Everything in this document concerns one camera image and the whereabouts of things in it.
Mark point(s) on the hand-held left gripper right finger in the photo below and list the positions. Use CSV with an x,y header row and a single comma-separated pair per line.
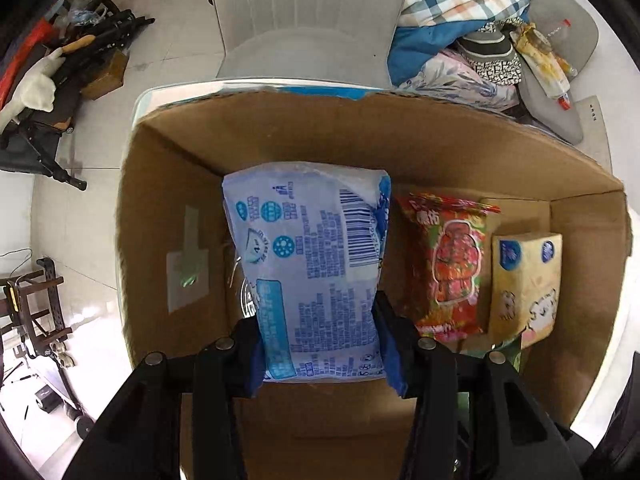
x,y
397,372

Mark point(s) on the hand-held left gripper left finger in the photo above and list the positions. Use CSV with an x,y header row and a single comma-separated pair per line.
x,y
254,367

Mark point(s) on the blue white tissue pack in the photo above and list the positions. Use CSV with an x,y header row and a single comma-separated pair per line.
x,y
310,270

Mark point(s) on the brown cardboard box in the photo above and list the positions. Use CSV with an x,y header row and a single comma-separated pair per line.
x,y
350,170

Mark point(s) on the red orange snack packet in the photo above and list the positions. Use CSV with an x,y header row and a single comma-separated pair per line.
x,y
452,265

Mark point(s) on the yellow tissue pack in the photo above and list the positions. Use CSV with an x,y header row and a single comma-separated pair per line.
x,y
525,285

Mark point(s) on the wheeled metal cart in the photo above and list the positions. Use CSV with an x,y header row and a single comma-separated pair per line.
x,y
37,310

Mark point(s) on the floral cloth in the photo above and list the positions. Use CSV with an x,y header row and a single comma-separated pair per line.
x,y
460,77

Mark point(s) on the white power strip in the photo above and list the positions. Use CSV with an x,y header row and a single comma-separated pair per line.
x,y
595,125

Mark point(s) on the blue cloth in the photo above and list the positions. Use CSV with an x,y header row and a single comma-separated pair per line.
x,y
425,47

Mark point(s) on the small cardboard box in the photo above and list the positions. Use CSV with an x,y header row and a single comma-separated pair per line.
x,y
106,74

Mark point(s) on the patterned dark cloth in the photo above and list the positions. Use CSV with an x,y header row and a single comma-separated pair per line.
x,y
492,55

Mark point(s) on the black tripod stand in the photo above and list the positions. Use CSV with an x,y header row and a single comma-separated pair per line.
x,y
65,90

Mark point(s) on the yellow plastic bag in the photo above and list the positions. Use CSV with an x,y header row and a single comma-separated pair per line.
x,y
542,62

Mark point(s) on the clear plastic bottle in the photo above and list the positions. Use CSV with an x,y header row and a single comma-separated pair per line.
x,y
552,30

